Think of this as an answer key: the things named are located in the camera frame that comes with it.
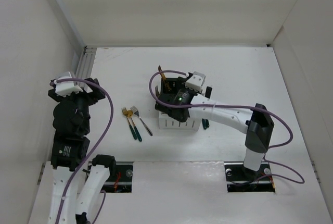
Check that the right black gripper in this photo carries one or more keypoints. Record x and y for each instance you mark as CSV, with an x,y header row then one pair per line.
x,y
208,92

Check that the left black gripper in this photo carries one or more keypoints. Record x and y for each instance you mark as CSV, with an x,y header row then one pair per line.
x,y
94,96

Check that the gold fork green handle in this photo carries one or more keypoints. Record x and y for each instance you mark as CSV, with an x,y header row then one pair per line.
x,y
124,111

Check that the gold knife green handle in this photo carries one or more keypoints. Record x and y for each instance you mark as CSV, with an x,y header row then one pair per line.
x,y
205,124
161,73

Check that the gold spoon green handle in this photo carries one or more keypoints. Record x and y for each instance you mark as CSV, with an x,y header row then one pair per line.
x,y
135,127

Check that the silver fork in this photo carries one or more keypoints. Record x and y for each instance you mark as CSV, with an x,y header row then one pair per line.
x,y
136,113

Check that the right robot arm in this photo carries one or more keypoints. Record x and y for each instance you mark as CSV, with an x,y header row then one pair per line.
x,y
256,125

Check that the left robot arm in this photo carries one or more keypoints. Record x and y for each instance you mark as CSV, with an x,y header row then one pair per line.
x,y
71,150

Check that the white utensil container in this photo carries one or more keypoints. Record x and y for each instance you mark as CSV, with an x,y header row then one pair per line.
x,y
166,122

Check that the black utensil container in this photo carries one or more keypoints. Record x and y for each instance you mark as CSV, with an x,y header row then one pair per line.
x,y
170,86

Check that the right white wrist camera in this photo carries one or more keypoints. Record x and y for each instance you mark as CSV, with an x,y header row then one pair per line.
x,y
195,82

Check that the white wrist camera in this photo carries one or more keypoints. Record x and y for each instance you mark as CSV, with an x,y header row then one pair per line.
x,y
66,88
195,82

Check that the aluminium rail frame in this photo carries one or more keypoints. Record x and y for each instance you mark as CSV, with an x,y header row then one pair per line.
x,y
86,61

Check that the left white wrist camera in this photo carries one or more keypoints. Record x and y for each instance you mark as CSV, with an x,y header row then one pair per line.
x,y
66,88

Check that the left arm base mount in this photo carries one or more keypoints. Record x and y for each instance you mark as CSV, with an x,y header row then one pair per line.
x,y
120,181

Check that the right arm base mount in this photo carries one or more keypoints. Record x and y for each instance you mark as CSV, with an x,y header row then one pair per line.
x,y
240,179

